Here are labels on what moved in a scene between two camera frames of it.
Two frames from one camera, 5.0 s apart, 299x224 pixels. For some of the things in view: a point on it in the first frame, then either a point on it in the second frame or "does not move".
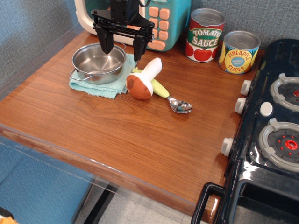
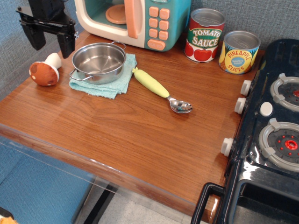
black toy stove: [262, 186] does not move
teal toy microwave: [172, 19] does not move
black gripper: [124, 17] to [48, 15]
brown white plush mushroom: [139, 85] to [46, 73]
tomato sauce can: [204, 35] does not move
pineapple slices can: [239, 52] does not move
